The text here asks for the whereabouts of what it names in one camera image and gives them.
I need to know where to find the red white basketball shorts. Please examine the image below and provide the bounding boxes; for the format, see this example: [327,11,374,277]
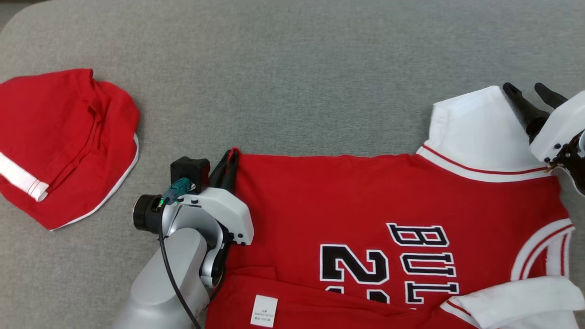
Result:
[0,69,140,231]

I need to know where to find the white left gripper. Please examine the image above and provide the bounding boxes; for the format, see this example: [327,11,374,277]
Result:
[175,148,255,246]

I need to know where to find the red white basketball jersey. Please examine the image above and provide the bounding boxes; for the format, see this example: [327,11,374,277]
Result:
[206,85,585,329]

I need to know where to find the left camera cable teal plug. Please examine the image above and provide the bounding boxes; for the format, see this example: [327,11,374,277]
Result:
[158,177,202,329]

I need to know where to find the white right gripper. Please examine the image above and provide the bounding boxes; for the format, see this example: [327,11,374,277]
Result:
[502,82,585,164]

